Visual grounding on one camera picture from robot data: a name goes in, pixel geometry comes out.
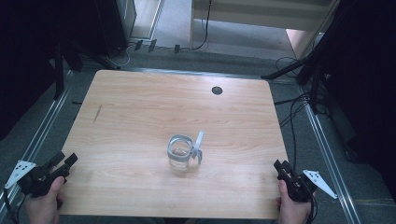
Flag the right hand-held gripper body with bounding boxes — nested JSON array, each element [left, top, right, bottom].
[[277, 169, 339, 203]]

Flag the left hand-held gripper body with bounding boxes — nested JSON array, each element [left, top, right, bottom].
[[4, 160, 70, 199]]

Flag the clear glass jar grey clasp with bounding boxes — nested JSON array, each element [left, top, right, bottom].
[[166, 130, 205, 172]]

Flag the person's right hand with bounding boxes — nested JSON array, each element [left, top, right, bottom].
[[275, 179, 316, 224]]

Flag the person's left hand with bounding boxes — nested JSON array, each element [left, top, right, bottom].
[[22, 175, 66, 224]]

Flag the black metal stand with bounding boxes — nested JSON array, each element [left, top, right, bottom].
[[261, 46, 332, 116], [51, 38, 121, 101]]

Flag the dark curtain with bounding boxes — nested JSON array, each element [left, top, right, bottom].
[[317, 0, 396, 190], [0, 0, 97, 142]]

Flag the black cabinet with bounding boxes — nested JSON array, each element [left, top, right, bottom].
[[92, 0, 138, 58]]

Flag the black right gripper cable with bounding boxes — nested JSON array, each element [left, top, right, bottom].
[[308, 195, 319, 224]]

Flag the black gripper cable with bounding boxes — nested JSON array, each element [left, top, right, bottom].
[[2, 186, 27, 224], [308, 195, 319, 224]]

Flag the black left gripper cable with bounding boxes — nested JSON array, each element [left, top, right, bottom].
[[2, 186, 27, 224]]

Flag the aluminium floor rail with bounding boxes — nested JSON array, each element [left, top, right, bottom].
[[298, 85, 362, 224], [120, 66, 302, 82], [0, 69, 75, 220]]

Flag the black floor cables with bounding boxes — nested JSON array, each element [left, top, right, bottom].
[[273, 55, 331, 172]]

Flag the white floor cable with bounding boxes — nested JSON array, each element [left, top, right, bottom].
[[105, 42, 135, 68]]

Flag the white shelf frame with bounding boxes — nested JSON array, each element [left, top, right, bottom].
[[189, 0, 341, 60]]

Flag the black hanging cable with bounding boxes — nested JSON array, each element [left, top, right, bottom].
[[181, 0, 213, 51]]

